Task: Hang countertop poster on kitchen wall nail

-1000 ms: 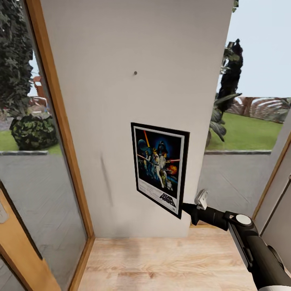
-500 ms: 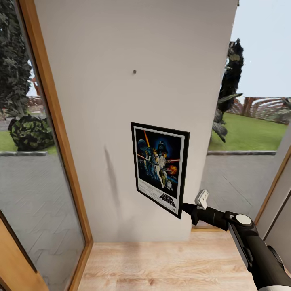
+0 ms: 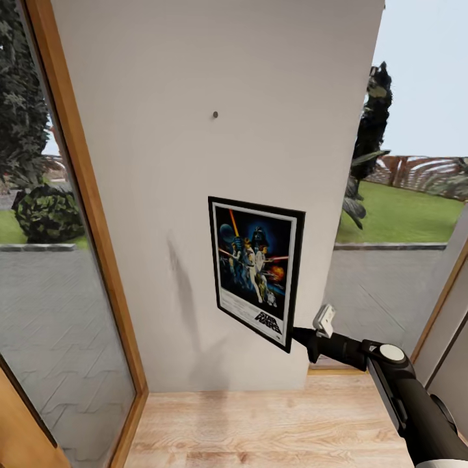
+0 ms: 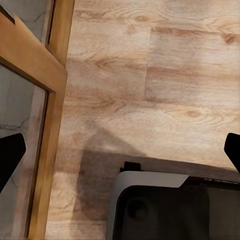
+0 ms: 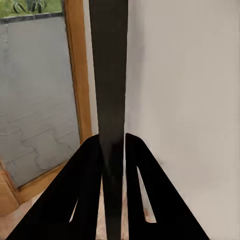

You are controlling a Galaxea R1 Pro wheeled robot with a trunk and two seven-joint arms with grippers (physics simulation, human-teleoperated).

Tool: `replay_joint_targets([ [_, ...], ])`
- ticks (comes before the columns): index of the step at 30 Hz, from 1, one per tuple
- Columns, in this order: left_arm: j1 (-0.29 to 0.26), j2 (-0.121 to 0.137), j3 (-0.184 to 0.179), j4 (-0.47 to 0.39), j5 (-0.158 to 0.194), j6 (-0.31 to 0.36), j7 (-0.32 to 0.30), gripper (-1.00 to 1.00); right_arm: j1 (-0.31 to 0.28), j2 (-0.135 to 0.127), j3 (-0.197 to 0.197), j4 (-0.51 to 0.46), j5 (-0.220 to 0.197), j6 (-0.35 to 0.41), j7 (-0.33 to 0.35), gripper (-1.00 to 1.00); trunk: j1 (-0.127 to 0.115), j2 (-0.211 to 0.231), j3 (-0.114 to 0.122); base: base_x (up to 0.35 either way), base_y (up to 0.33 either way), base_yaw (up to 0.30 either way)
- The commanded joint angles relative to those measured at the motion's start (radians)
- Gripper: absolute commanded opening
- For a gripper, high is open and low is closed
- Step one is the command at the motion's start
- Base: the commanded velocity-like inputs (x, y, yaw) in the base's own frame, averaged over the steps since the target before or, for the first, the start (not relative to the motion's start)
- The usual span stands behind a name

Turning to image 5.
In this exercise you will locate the poster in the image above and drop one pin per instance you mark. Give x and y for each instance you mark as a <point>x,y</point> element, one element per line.
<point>109,30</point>

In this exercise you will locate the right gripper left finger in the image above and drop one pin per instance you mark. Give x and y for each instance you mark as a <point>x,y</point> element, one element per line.
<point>68,208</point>

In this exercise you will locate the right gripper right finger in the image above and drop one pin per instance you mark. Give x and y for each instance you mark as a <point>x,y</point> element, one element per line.
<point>174,219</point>

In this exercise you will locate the door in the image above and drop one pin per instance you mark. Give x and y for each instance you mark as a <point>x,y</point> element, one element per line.
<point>45,113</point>

